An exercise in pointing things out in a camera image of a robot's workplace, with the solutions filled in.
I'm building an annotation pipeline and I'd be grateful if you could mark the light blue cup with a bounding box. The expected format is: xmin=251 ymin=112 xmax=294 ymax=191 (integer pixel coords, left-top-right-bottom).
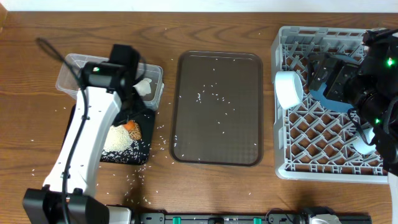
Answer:
xmin=352 ymin=128 xmax=376 ymax=155

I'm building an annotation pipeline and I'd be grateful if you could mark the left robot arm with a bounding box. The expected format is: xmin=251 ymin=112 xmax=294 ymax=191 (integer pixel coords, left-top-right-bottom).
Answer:
xmin=22 ymin=38 xmax=154 ymax=223

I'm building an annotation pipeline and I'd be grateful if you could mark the light blue rice bowl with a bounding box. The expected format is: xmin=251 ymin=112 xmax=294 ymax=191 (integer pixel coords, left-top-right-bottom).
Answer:
xmin=274 ymin=71 xmax=303 ymax=110

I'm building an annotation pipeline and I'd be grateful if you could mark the clear plastic bin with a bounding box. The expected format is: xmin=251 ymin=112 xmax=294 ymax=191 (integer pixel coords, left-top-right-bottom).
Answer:
xmin=55 ymin=54 xmax=164 ymax=111

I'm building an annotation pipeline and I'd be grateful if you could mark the black plastic tray bin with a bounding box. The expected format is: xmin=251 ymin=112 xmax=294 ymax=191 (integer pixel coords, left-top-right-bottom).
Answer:
xmin=74 ymin=109 xmax=155 ymax=166

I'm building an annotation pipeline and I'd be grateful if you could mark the blue plate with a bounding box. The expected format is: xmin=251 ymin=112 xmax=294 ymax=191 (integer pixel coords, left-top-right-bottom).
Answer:
xmin=310 ymin=83 xmax=353 ymax=113

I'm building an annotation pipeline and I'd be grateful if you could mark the brown cookie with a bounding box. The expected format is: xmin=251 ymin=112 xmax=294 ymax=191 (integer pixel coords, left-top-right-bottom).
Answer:
xmin=128 ymin=122 xmax=142 ymax=141

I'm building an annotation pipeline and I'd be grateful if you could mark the white rice pile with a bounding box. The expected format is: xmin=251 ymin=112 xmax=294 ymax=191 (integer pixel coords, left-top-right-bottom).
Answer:
xmin=103 ymin=126 xmax=133 ymax=152

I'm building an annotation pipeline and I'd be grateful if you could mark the brown serving tray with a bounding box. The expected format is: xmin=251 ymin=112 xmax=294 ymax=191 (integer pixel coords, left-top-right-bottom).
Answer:
xmin=169 ymin=50 xmax=263 ymax=167

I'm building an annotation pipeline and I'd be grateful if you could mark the orange carrot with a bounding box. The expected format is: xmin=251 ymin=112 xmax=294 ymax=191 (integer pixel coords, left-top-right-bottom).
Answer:
xmin=123 ymin=121 xmax=136 ymax=132

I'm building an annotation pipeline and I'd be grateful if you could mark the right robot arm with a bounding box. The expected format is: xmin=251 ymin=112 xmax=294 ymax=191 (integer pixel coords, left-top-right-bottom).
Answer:
xmin=307 ymin=29 xmax=397 ymax=223

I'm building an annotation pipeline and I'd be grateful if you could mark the white napkin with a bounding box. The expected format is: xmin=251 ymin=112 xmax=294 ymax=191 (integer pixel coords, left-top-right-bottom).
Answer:
xmin=133 ymin=78 xmax=152 ymax=96

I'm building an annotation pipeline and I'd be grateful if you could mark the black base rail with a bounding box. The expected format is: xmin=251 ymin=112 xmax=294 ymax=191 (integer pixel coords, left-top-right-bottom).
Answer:
xmin=105 ymin=204 xmax=373 ymax=224

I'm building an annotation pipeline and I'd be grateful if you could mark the grey dishwasher rack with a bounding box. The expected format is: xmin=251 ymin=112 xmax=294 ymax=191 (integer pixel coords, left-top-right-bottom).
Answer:
xmin=271 ymin=26 xmax=388 ymax=184

